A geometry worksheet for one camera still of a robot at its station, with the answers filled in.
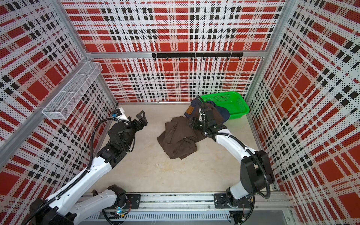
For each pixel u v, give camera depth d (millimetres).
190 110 1131
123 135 541
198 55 887
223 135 558
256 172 431
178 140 859
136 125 645
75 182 435
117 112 600
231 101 1213
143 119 670
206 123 655
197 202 750
